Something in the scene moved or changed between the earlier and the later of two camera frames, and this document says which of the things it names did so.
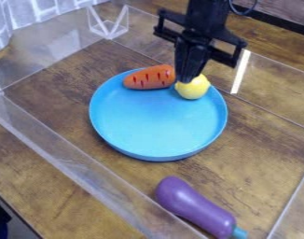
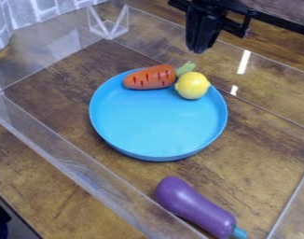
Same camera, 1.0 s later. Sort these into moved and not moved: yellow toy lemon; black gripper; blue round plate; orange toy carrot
Moved: black gripper
Not moved: yellow toy lemon; orange toy carrot; blue round plate
